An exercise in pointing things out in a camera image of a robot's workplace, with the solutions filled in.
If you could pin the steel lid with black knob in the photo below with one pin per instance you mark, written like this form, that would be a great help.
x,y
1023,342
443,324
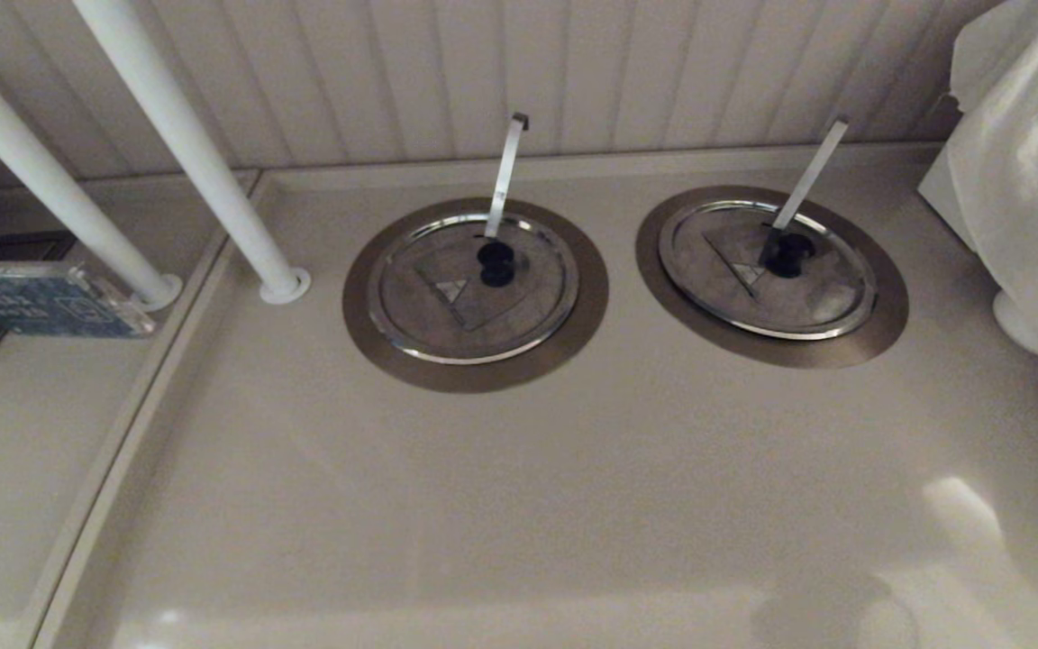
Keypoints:
x,y
447,324
807,306

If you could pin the brown round well rim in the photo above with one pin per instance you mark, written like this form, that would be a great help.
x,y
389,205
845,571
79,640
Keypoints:
x,y
483,379
843,353

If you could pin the white slanted pole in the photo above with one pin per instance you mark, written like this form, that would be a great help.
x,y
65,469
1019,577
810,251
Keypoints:
x,y
41,171
181,135

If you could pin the white covered appliance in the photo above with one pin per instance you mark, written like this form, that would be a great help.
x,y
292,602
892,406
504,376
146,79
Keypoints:
x,y
942,198

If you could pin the blue sign in acrylic holder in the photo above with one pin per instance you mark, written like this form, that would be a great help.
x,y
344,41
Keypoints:
x,y
41,302

